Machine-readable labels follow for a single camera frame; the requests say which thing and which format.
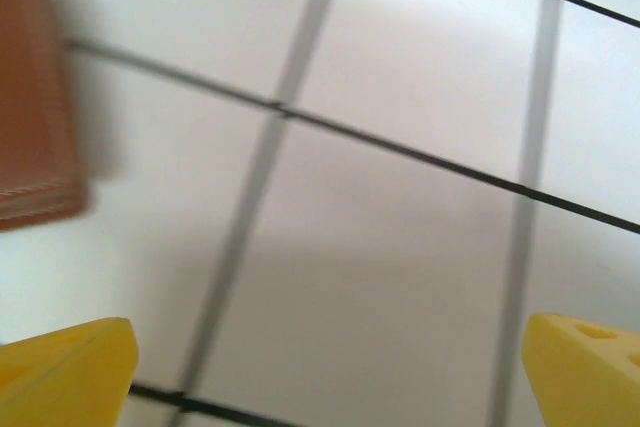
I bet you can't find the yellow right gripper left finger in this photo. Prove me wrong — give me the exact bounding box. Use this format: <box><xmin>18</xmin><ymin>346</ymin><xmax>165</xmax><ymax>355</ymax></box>
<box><xmin>0</xmin><ymin>317</ymin><xmax>139</xmax><ymax>427</ymax></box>

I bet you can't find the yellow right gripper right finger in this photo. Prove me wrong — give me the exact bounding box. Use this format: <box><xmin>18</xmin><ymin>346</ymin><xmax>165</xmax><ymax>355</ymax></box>
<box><xmin>521</xmin><ymin>313</ymin><xmax>640</xmax><ymax>427</ymax></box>

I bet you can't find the brown and blue book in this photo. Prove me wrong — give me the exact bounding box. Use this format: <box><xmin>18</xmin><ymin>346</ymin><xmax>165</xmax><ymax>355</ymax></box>
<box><xmin>0</xmin><ymin>0</ymin><xmax>97</xmax><ymax>234</ymax></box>

